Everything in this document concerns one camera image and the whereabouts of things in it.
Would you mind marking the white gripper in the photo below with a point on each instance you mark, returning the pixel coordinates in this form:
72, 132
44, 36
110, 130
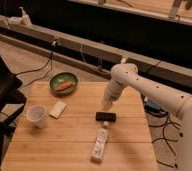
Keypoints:
112, 93

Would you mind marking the black eraser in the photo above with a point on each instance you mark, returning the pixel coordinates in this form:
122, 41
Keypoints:
101, 116

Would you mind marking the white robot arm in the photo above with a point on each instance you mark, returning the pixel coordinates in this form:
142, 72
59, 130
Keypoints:
174, 101

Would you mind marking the white sponge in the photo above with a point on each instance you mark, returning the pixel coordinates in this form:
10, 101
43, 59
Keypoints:
57, 109

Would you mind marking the orange carrot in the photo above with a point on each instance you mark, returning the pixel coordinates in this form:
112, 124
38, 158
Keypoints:
64, 86

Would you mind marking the blue box on floor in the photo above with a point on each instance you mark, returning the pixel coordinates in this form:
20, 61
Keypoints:
151, 106

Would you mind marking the green bowl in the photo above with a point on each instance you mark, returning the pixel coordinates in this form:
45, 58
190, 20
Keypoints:
61, 78

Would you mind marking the white plastic cup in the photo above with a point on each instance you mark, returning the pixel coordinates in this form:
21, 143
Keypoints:
37, 115

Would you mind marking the black chair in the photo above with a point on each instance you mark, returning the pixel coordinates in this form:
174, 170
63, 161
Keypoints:
9, 94

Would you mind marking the white spray bottle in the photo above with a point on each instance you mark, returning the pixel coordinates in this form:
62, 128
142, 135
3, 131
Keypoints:
25, 17

